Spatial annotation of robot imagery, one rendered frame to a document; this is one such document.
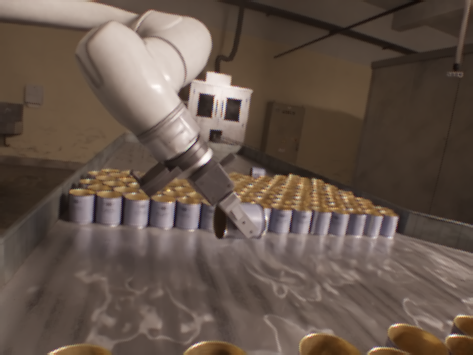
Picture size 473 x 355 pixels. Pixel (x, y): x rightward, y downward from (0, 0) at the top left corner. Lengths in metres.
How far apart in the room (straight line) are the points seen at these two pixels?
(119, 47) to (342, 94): 7.79
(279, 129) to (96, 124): 3.86
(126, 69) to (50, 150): 6.68
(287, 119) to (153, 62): 6.57
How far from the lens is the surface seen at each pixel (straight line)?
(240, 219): 0.52
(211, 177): 0.47
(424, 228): 1.29
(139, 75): 0.45
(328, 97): 7.92
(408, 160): 3.45
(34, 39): 7.24
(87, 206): 0.86
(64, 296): 0.58
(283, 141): 6.99
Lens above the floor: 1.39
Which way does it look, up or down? 10 degrees down
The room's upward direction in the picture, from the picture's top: 9 degrees clockwise
